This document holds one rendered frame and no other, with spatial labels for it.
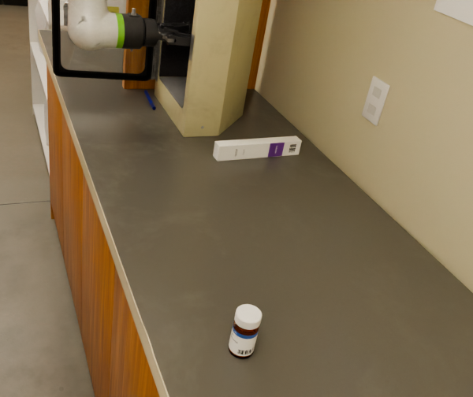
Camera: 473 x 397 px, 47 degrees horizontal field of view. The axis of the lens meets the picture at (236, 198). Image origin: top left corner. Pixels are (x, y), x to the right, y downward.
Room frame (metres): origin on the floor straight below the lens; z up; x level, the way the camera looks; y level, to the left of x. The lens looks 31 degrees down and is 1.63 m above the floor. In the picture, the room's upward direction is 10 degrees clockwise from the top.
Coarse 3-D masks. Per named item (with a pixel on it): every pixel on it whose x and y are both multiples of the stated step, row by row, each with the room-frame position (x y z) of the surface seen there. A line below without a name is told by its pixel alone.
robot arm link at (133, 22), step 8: (128, 16) 1.46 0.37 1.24; (136, 16) 1.47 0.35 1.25; (128, 24) 1.44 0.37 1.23; (136, 24) 1.45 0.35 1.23; (144, 24) 1.48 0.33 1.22; (128, 32) 1.43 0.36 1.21; (136, 32) 1.44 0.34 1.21; (144, 32) 1.46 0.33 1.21; (128, 40) 1.43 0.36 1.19; (136, 40) 1.44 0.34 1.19; (128, 48) 1.45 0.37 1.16; (136, 48) 1.46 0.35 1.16
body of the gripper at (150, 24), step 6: (144, 18) 1.49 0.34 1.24; (150, 18) 1.51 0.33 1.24; (150, 24) 1.48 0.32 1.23; (156, 24) 1.48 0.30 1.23; (150, 30) 1.47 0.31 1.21; (156, 30) 1.47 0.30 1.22; (162, 30) 1.51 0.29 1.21; (150, 36) 1.46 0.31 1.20; (156, 36) 1.47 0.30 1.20; (162, 36) 1.48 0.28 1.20; (144, 42) 1.46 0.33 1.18; (150, 42) 1.47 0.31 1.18; (156, 42) 1.48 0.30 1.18
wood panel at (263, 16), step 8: (264, 0) 1.92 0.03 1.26; (264, 8) 1.92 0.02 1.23; (264, 16) 1.92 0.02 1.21; (264, 24) 1.93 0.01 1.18; (264, 32) 1.93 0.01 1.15; (256, 40) 1.92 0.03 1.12; (256, 48) 1.92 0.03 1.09; (256, 56) 1.92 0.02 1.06; (256, 64) 1.93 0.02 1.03; (256, 72) 1.93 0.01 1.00; (128, 80) 1.71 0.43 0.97; (152, 80) 1.74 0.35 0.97; (248, 80) 1.92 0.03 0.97; (128, 88) 1.71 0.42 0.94; (136, 88) 1.72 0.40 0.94; (144, 88) 1.73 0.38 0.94; (152, 88) 1.75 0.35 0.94; (248, 88) 1.92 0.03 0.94
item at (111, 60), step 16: (64, 0) 1.58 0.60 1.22; (112, 0) 1.63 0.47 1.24; (128, 0) 1.65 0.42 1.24; (144, 0) 1.66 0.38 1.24; (144, 16) 1.67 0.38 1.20; (64, 32) 1.58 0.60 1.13; (64, 48) 1.58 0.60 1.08; (112, 48) 1.63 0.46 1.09; (144, 48) 1.67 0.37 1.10; (64, 64) 1.58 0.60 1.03; (80, 64) 1.60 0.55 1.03; (96, 64) 1.62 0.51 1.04; (112, 64) 1.63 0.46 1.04; (128, 64) 1.65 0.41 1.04; (144, 64) 1.67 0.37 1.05
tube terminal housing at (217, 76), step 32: (224, 0) 1.45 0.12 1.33; (256, 0) 1.60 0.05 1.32; (192, 32) 1.43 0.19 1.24; (224, 32) 1.45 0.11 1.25; (256, 32) 1.65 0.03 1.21; (192, 64) 1.42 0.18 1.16; (224, 64) 1.46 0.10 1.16; (160, 96) 1.64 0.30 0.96; (192, 96) 1.42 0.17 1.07; (224, 96) 1.47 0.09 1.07; (192, 128) 1.43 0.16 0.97; (224, 128) 1.51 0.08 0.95
